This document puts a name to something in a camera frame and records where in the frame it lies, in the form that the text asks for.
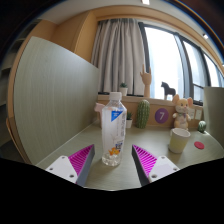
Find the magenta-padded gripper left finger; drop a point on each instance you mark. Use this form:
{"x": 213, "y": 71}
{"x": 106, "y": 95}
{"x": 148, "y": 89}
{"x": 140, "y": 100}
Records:
{"x": 63, "y": 166}

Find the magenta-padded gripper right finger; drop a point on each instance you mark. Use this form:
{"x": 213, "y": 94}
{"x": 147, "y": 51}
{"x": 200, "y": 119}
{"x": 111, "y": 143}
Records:
{"x": 160, "y": 168}

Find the clear plastic water bottle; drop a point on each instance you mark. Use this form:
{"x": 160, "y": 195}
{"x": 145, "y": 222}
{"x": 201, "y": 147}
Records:
{"x": 114, "y": 133}

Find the pale yellow white cup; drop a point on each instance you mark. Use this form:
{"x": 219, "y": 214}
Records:
{"x": 179, "y": 141}

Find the flat round red coaster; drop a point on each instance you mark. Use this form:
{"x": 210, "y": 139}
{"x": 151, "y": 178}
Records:
{"x": 199, "y": 145}

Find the round purple number sign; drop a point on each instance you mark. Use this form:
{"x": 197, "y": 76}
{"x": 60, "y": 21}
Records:
{"x": 161, "y": 115}

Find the small plant in white pot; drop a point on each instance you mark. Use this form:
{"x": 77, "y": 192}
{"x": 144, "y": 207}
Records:
{"x": 123, "y": 90}
{"x": 129, "y": 123}

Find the tall green cactus ornament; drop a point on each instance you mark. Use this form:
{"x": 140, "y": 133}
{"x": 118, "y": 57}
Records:
{"x": 142, "y": 115}

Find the small round green cactus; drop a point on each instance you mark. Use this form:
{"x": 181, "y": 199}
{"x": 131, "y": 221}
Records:
{"x": 202, "y": 127}

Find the beige plush mouse toy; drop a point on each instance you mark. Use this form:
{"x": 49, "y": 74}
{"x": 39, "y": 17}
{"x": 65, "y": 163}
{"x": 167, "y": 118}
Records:
{"x": 182, "y": 113}

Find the grey-green desk divider panel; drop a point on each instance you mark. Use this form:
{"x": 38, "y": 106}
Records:
{"x": 215, "y": 113}
{"x": 53, "y": 100}

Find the pink animal-shaped ornament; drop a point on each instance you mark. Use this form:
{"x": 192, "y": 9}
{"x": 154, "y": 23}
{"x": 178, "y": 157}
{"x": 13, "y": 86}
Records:
{"x": 99, "y": 108}

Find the black horse figurine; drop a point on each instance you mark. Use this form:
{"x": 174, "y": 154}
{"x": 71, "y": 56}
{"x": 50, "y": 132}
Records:
{"x": 168, "y": 90}

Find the wooden hand model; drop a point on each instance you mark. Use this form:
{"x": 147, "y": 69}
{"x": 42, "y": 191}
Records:
{"x": 146, "y": 81}

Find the dark-framed window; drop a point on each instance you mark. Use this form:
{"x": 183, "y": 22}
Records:
{"x": 165, "y": 56}

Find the grey-beige window curtain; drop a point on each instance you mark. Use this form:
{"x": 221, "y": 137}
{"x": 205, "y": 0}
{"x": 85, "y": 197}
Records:
{"x": 116, "y": 56}

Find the small ceiling spot light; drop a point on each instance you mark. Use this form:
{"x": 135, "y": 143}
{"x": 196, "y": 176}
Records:
{"x": 205, "y": 36}
{"x": 145, "y": 2}

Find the white wall socket plate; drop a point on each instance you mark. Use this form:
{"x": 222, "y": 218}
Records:
{"x": 198, "y": 114}
{"x": 191, "y": 114}

